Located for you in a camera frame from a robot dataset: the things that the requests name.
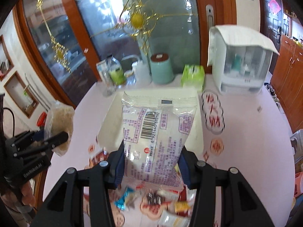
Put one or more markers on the white squeeze wash bottle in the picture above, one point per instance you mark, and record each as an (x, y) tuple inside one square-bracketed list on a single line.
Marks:
[(142, 73)]

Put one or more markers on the green tissue pack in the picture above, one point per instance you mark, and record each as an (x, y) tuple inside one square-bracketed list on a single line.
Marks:
[(193, 76)]

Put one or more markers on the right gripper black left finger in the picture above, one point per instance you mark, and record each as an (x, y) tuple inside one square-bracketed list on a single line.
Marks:
[(64, 204)]

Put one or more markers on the wooden glass door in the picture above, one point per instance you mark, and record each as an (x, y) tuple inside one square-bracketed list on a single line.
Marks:
[(64, 39)]

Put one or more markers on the yellow candy wrapper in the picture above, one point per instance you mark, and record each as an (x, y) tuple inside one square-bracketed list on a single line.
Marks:
[(181, 206)]

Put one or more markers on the white plastic storage bin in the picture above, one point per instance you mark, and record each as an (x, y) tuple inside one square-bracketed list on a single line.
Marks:
[(111, 132)]

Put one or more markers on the person's left hand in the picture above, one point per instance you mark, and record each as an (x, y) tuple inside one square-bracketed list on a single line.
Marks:
[(9, 198)]

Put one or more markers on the purple white snack packet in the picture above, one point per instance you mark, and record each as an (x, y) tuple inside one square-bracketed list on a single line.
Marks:
[(155, 130)]

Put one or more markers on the clear glass cup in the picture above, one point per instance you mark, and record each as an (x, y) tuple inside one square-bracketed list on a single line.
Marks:
[(110, 88)]

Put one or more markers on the white blue carton box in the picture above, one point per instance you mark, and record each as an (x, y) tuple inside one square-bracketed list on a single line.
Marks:
[(102, 69)]

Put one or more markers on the beige rice cracker packet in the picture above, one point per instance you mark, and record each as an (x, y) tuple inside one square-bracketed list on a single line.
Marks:
[(59, 119)]

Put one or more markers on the white desktop organizer cabinet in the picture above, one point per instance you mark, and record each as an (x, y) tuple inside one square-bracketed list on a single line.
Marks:
[(240, 70)]

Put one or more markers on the wooden cabinet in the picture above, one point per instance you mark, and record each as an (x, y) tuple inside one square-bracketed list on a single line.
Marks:
[(287, 81)]

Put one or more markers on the white red cookie packet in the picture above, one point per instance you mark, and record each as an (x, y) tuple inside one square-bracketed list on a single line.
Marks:
[(172, 220)]

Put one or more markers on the blue candy wrapper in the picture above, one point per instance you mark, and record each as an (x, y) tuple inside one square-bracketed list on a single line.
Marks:
[(121, 202)]

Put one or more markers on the clear bottle green label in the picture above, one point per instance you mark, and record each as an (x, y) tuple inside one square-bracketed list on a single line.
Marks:
[(115, 71)]

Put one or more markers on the dark chocolate candy packet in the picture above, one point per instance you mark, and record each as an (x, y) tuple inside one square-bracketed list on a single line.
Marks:
[(154, 199)]

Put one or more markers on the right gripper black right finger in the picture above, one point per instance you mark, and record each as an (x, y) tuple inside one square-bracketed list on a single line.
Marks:
[(240, 206)]

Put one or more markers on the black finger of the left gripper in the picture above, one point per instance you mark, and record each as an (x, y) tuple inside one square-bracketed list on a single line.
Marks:
[(25, 139), (49, 144)]

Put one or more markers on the teal ceramic canister brown lid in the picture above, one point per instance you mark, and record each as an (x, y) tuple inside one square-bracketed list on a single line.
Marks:
[(161, 69)]

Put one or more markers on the white cloth cover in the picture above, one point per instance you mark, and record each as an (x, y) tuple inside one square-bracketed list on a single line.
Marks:
[(237, 36)]

